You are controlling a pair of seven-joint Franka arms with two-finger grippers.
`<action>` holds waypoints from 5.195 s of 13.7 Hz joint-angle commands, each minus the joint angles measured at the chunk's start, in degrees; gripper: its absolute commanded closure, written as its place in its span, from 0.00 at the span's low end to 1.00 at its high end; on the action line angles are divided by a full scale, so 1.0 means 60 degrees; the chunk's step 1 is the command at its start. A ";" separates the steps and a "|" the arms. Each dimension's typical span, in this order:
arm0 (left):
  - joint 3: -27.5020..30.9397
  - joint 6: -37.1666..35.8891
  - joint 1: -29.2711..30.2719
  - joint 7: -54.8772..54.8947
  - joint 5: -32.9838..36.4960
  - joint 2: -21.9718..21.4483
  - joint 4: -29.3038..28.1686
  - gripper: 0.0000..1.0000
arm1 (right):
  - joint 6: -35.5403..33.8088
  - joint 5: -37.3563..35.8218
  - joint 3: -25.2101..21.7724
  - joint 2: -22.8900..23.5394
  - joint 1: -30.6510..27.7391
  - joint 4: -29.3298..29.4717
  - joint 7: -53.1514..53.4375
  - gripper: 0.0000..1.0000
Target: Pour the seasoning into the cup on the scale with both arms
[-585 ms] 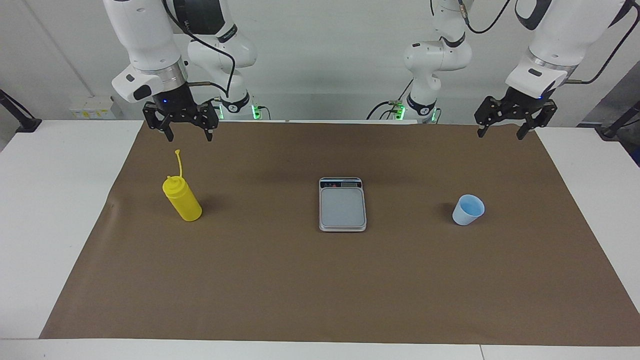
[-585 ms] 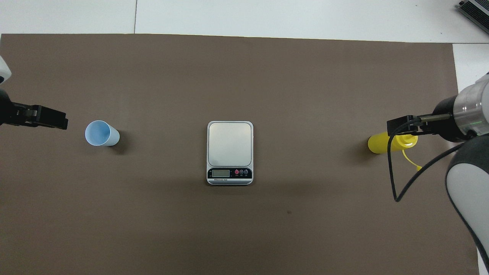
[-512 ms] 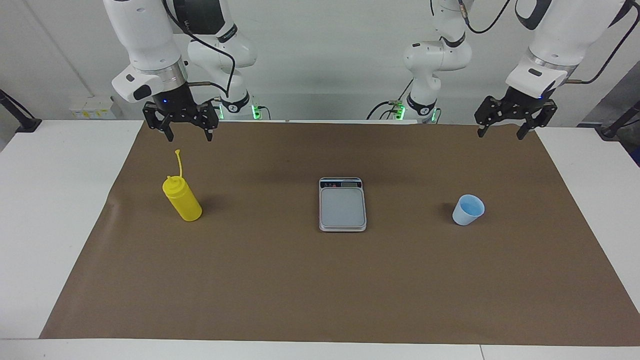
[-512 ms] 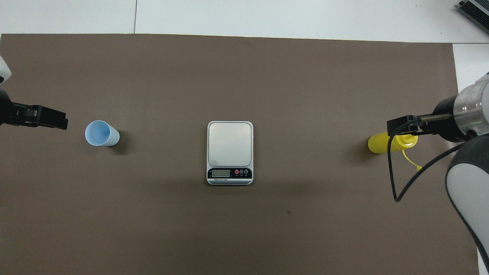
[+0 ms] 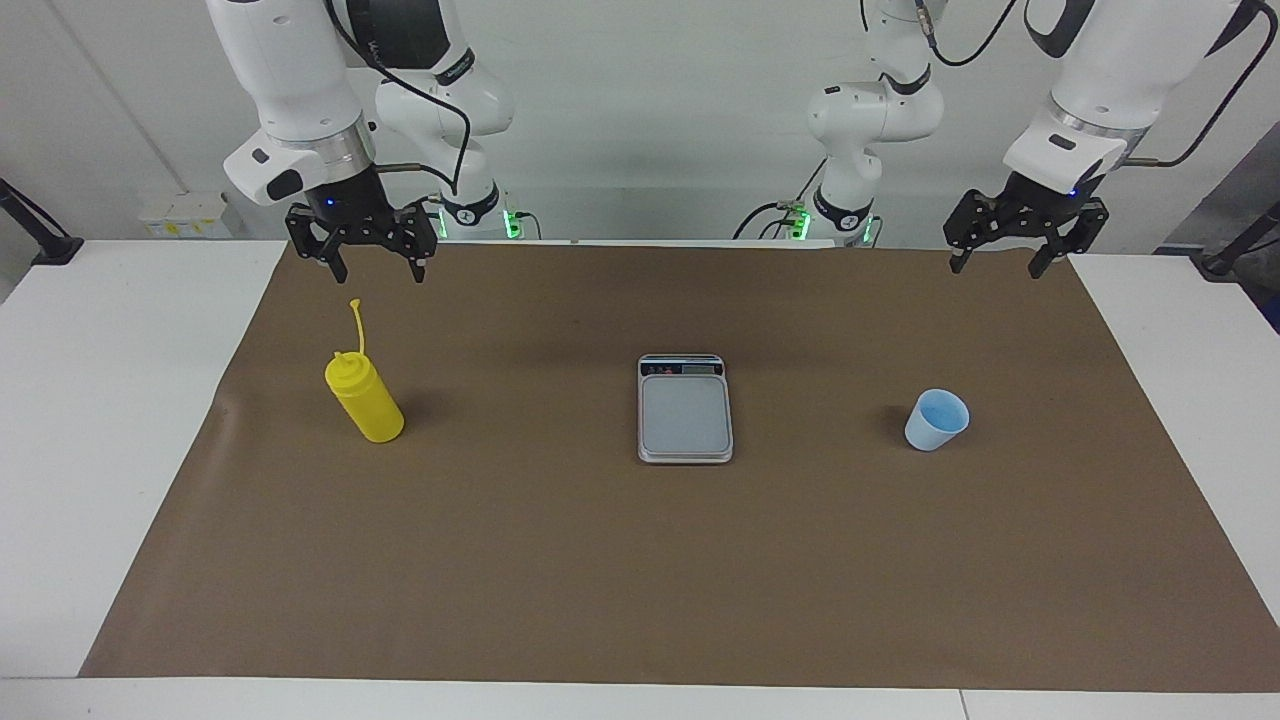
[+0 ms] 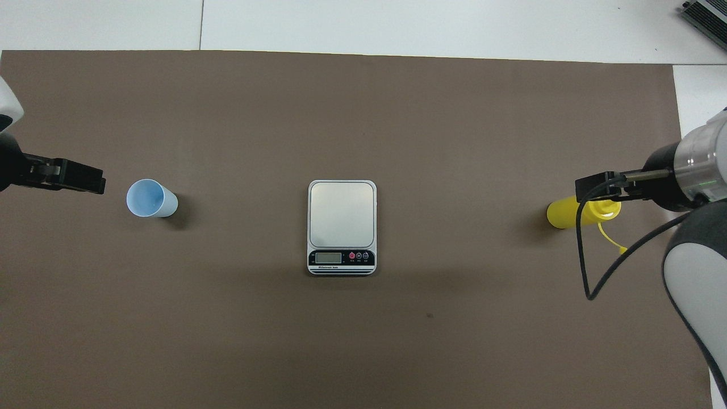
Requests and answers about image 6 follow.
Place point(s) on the brown table mat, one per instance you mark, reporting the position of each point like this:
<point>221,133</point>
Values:
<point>341,113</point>

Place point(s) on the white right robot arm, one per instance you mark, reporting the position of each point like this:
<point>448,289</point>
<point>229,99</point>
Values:
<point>693,272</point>

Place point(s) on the grey ribbed metal device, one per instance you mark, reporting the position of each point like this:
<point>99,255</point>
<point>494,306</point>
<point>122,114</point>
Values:
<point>710,14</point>

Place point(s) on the silver digital kitchen scale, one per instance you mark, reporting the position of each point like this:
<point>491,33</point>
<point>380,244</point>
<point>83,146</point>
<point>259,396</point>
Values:
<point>341,216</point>

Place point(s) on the yellow squeeze seasoning bottle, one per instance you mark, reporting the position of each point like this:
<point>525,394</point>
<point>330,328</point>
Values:
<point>568,213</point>

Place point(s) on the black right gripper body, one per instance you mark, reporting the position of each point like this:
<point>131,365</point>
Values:
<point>661,187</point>

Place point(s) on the light blue plastic cup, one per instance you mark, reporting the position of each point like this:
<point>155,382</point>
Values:
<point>149,199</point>

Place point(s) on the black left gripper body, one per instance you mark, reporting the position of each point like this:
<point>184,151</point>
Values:
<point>11,165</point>

